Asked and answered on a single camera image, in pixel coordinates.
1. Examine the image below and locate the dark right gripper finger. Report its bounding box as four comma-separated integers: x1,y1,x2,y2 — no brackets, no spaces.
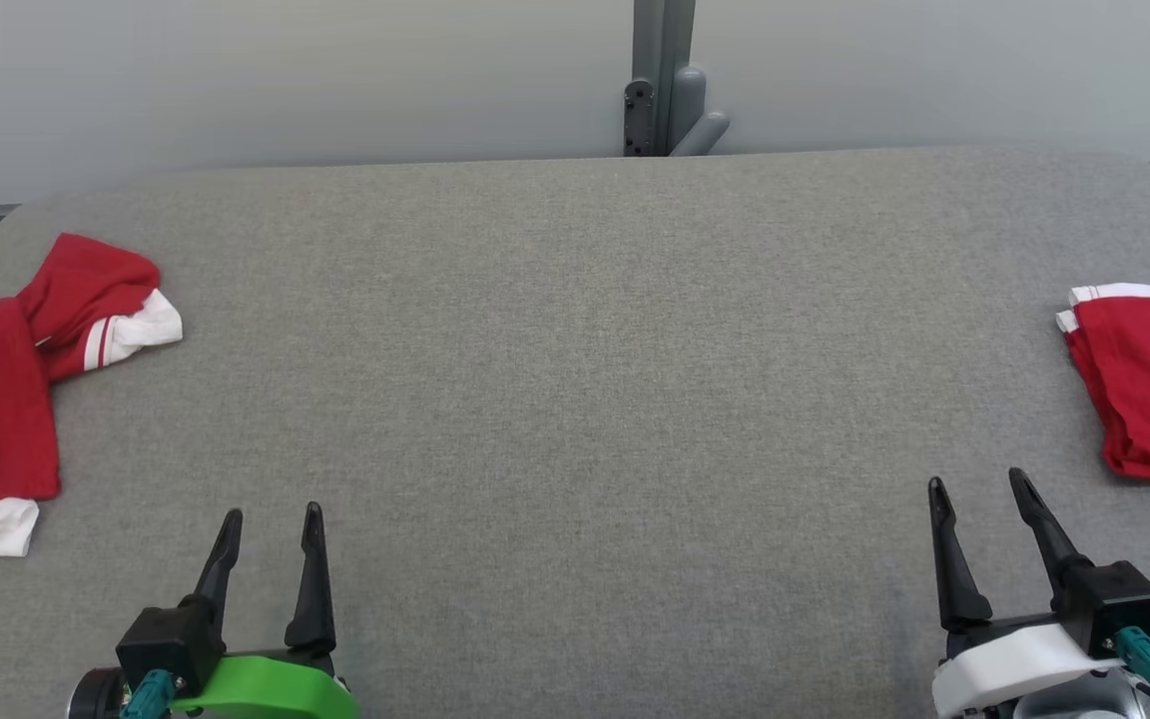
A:
927,476,994,633
1009,466,1096,613

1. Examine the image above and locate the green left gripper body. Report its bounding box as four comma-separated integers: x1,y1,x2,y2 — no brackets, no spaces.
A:
169,653,362,719

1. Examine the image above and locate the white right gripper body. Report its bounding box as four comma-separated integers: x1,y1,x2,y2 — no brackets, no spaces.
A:
930,613,1127,719

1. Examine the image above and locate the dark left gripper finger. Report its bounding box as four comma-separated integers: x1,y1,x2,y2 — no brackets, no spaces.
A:
180,508,245,627
283,501,338,659

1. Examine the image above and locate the grey fabric sofa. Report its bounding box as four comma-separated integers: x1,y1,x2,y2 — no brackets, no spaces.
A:
0,147,1150,719

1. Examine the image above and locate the grey metal partition post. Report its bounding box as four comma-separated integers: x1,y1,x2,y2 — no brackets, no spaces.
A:
622,0,732,159

